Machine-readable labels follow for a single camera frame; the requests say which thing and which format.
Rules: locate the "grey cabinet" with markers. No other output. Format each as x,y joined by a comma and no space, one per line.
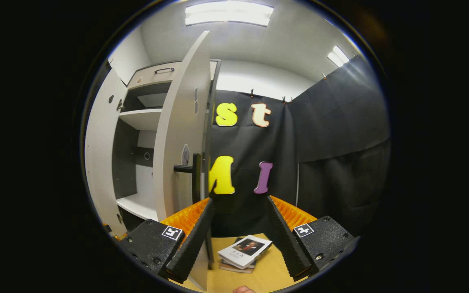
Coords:
124,162

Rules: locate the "grey cabinet drawer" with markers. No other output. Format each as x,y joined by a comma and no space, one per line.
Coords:
149,75

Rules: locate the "small ceiling light panel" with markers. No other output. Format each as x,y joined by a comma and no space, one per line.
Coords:
337,56

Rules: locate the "grey cabinet door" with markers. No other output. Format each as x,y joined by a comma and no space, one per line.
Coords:
177,142
100,162

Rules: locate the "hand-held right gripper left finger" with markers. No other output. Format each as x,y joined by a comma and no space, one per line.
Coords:
196,244

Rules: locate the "grey cabinet shelf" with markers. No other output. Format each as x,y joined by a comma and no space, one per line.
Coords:
141,119
136,205

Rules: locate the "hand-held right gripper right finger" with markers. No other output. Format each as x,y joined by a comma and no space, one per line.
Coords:
285,244

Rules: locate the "brown book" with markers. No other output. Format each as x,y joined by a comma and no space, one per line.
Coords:
238,270

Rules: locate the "black backdrop cloth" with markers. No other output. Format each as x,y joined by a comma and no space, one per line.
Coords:
340,162

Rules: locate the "white portrait booklet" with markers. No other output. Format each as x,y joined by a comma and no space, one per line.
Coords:
238,254

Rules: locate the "large ceiling light panel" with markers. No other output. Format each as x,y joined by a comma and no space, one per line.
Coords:
228,14

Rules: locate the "metal door hinge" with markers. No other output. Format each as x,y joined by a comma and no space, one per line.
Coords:
119,105
119,217

